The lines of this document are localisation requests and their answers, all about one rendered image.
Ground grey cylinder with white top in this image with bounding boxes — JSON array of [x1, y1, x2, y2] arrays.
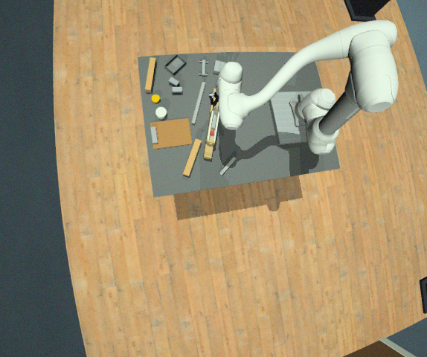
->
[[155, 107, 167, 119]]

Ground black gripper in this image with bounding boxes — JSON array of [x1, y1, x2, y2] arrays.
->
[[209, 92, 219, 109]]

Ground tan wooden bar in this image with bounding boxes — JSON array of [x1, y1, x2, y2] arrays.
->
[[183, 139, 201, 176], [145, 57, 156, 93]]

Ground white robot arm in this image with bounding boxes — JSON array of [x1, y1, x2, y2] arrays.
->
[[216, 20, 399, 155]]

